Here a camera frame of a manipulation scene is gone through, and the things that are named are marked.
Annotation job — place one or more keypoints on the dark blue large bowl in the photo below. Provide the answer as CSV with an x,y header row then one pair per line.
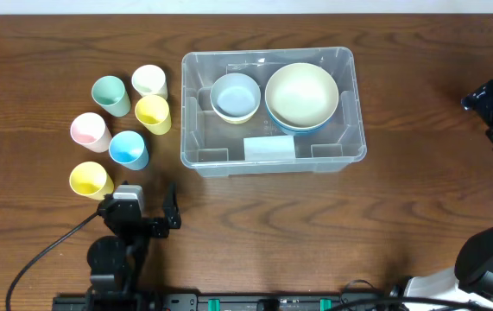
x,y
294,130

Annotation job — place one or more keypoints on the pink cup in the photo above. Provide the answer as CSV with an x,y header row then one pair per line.
x,y
91,131

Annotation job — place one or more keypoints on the white label in container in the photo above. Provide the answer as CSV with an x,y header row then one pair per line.
x,y
269,148

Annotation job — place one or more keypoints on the yellow small bowl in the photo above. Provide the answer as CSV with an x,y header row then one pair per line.
x,y
236,120

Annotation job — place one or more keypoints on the yellow cup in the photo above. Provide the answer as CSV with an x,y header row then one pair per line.
x,y
153,112
91,180

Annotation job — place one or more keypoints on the green cup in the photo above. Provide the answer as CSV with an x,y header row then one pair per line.
x,y
109,92

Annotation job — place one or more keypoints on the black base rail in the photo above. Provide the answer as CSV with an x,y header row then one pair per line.
x,y
192,302

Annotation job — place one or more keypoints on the light blue small bowl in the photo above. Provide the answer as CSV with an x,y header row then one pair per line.
x,y
235,94

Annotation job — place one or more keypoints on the cream cup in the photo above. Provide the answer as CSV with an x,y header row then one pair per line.
x,y
150,80

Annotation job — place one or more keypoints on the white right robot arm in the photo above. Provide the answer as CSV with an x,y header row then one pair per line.
x,y
470,280

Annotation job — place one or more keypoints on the white small bowl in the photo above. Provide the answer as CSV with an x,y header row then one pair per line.
x,y
221,113

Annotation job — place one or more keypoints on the beige large bowl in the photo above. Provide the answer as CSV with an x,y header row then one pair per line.
x,y
302,95

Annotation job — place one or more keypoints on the blue cup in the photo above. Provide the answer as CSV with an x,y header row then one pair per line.
x,y
129,149

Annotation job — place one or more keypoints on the clear plastic storage container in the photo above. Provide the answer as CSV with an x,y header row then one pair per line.
x,y
214,147

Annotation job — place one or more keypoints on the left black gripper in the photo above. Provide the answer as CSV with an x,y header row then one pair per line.
x,y
143,222

